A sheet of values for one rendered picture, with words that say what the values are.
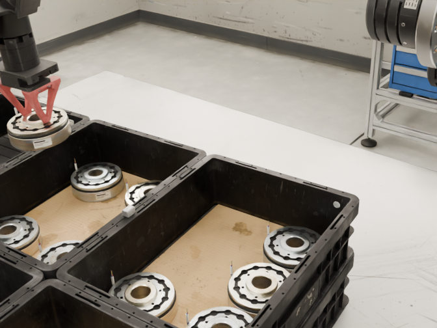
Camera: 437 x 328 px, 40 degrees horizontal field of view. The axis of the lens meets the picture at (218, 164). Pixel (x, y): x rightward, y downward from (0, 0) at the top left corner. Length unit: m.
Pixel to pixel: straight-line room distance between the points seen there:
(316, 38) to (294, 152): 2.58
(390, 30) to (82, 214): 0.68
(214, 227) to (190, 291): 0.17
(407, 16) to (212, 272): 0.58
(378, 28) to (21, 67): 0.66
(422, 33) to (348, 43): 2.87
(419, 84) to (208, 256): 2.01
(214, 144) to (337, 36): 2.50
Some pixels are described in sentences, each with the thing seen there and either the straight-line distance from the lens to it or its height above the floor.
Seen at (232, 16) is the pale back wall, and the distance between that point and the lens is 4.48.
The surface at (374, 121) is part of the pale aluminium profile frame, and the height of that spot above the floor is 0.14.
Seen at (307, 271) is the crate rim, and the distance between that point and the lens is 0.85.
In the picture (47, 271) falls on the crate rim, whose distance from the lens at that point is 0.89.
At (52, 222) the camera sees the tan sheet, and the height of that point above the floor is 0.83.
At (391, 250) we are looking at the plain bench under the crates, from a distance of 1.27.
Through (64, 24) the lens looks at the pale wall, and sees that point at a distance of 4.67.
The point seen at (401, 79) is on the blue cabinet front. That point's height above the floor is 0.38.
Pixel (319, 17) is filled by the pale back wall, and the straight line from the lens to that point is 4.06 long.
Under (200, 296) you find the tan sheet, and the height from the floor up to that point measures 0.83.
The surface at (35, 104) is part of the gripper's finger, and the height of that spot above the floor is 1.08.
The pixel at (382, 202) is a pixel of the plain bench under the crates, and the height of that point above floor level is 0.70.
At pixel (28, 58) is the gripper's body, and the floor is 1.15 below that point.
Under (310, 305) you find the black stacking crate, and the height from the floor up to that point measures 0.83.
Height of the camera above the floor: 1.48
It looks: 31 degrees down
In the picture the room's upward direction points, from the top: 3 degrees counter-clockwise
